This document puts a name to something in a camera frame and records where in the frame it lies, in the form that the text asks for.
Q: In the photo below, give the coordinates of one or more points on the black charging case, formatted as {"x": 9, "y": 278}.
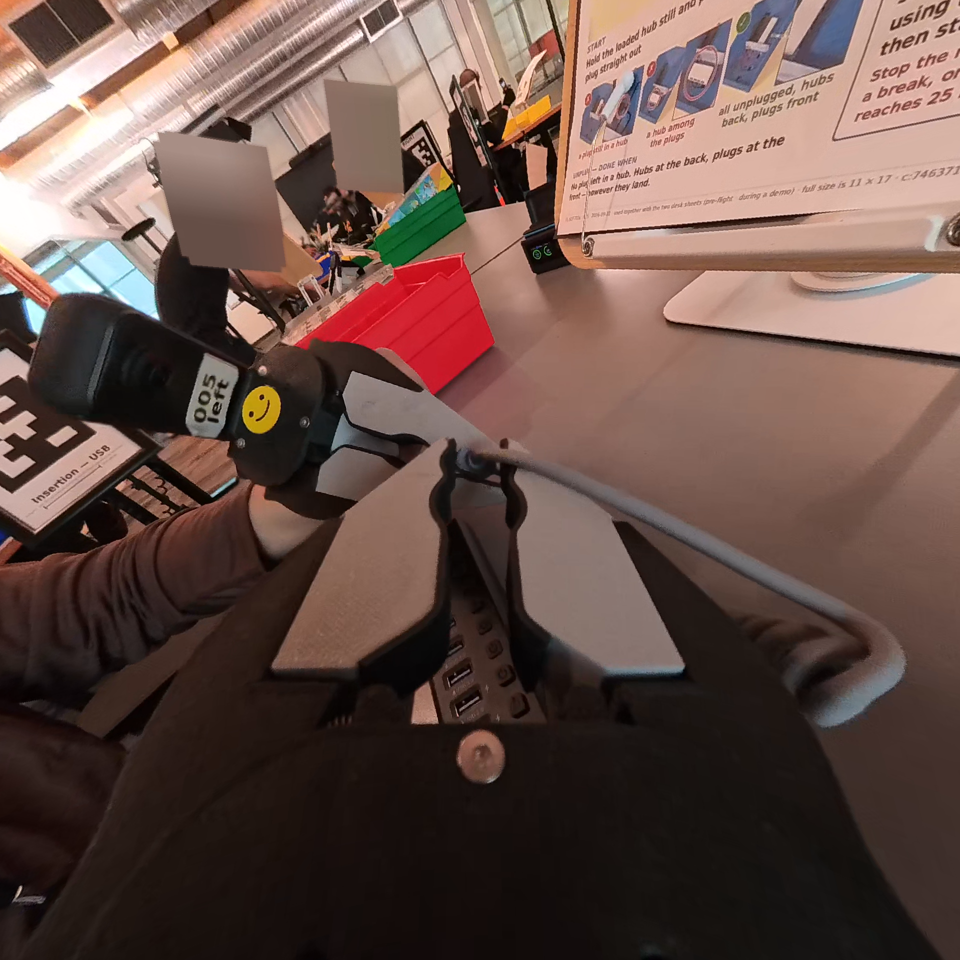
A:
{"x": 541, "y": 255}

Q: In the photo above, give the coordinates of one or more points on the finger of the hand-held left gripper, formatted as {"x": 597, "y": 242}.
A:
{"x": 397, "y": 409}
{"x": 352, "y": 465}

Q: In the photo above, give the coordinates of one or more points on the green plastic bin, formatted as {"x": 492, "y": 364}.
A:
{"x": 420, "y": 229}

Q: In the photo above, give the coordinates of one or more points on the instruction sheet board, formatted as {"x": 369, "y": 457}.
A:
{"x": 712, "y": 172}

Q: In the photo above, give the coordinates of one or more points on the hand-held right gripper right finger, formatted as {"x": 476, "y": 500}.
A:
{"x": 592, "y": 600}

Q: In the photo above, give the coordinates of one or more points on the yellow plastic bin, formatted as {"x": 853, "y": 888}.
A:
{"x": 534, "y": 114}

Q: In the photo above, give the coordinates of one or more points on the ceiling air vent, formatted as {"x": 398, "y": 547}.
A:
{"x": 56, "y": 30}
{"x": 379, "y": 19}

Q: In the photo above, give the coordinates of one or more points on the black usb hub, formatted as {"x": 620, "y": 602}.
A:
{"x": 469, "y": 675}

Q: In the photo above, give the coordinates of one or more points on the framed marker sign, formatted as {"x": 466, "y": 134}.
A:
{"x": 45, "y": 457}

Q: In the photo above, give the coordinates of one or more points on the person's torso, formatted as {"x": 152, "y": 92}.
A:
{"x": 45, "y": 795}

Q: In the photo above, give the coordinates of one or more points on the person's left hand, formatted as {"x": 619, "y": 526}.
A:
{"x": 281, "y": 525}

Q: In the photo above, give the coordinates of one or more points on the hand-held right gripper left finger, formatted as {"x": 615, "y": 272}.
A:
{"x": 375, "y": 592}

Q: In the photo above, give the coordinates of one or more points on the person's left forearm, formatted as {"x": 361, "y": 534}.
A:
{"x": 112, "y": 592}

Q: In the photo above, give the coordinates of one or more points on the red plastic bin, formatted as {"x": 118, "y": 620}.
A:
{"x": 435, "y": 322}

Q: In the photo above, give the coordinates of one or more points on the white board stand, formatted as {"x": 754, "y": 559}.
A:
{"x": 750, "y": 315}

